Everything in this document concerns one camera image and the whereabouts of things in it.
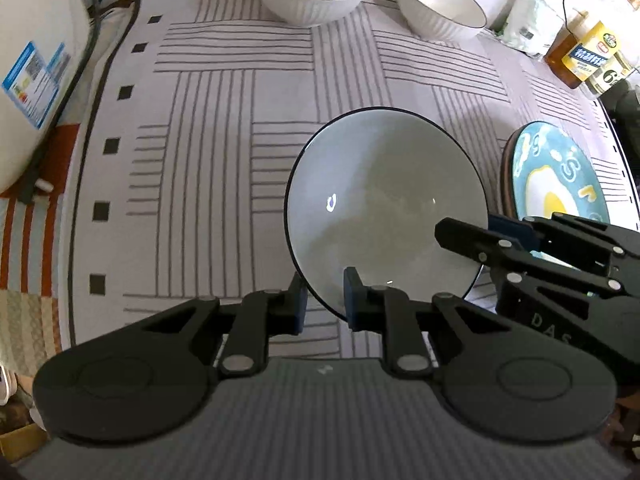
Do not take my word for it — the white salt bag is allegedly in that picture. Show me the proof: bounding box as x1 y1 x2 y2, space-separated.
500 0 571 58

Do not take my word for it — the blue plate with egg print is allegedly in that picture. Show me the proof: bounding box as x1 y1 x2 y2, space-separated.
501 121 611 266

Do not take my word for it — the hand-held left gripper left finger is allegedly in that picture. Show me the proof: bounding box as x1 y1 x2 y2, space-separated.
117 272 308 378

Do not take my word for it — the striped white tablecloth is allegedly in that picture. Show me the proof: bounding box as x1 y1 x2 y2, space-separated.
60 0 640 361

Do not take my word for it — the yellow label cooking wine bottle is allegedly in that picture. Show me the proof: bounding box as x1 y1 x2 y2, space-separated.
545 12 621 91

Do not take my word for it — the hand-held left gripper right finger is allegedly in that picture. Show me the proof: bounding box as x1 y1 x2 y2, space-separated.
342 267 532 378

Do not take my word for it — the white rice cooker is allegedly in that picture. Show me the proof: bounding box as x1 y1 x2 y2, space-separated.
0 0 96 196

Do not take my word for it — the red striped cloth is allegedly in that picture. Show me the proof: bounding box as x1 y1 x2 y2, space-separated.
0 122 81 291

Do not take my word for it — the clear vinegar bottle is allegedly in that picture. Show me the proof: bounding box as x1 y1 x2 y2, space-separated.
582 50 636 101

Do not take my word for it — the beige checked cloth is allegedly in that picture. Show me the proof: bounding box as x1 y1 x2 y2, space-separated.
0 287 63 376

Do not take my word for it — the black rice cooker cord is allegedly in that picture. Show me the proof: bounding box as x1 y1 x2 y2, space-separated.
19 0 113 206

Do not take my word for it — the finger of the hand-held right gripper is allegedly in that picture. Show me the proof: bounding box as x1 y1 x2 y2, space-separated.
490 212 640 276
434 217 627 297

